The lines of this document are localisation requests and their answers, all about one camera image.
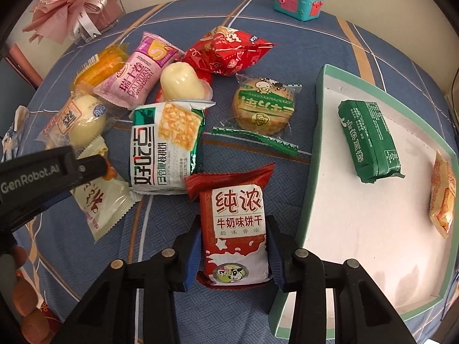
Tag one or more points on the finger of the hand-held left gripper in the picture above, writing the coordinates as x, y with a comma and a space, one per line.
94, 167

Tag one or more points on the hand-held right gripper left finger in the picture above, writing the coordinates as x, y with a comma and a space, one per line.
190, 261

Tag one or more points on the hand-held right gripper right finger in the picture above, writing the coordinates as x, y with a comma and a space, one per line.
277, 263

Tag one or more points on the cream white snack packet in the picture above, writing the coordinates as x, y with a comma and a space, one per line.
98, 204

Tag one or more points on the egg-shaped bun clear packet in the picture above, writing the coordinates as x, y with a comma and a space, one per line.
84, 120

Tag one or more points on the red milk biscuit packet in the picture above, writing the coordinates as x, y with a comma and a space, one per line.
235, 229

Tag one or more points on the white green cracker packet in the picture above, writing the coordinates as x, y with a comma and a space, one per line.
161, 147

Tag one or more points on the white box green rim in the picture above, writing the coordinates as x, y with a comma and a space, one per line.
358, 222

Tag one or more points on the orange cake clear packet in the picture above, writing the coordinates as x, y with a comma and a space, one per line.
102, 66

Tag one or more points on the pink swiss roll packet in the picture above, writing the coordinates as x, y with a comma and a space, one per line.
138, 73

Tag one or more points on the white cream bun packet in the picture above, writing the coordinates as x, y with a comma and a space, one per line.
179, 80

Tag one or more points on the round cake green-edged packet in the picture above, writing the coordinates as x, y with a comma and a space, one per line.
263, 107

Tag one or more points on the red crinkled snack packet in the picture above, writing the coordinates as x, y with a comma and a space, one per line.
226, 52

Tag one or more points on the person's left hand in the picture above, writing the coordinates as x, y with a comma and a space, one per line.
25, 294

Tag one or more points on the blue white paper packet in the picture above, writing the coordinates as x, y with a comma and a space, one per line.
12, 132

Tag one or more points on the blue plaid tablecloth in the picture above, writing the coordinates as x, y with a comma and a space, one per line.
251, 186

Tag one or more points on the pink wooden furniture edge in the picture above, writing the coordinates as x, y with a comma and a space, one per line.
23, 64

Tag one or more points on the clear glass vase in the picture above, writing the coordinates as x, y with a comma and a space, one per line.
109, 14

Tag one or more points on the dark green biscuit packet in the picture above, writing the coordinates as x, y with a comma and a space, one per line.
369, 139

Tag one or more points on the pink flower bouquet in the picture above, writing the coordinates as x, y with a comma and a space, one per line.
68, 3

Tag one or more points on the orange yellow snack packet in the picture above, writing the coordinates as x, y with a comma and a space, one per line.
443, 193

